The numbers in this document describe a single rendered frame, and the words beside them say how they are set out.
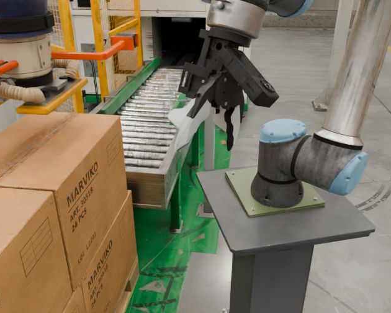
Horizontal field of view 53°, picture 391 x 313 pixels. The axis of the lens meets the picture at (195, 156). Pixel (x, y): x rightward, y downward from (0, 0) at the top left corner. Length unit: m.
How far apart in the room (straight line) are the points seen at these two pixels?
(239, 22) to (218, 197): 0.91
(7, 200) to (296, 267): 1.02
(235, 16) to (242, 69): 0.08
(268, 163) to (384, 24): 0.52
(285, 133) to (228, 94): 0.63
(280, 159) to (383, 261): 1.37
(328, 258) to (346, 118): 1.34
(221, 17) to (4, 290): 0.77
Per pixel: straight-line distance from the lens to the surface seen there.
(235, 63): 0.62
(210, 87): 0.62
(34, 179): 1.26
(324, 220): 1.39
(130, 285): 2.09
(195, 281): 2.18
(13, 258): 1.05
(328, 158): 1.22
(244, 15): 0.63
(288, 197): 1.37
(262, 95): 0.59
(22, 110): 1.28
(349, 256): 2.48
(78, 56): 1.37
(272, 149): 1.29
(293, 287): 1.63
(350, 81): 1.21
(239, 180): 1.50
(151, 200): 1.97
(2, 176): 1.32
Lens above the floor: 1.53
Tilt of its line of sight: 27 degrees down
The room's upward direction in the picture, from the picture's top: straight up
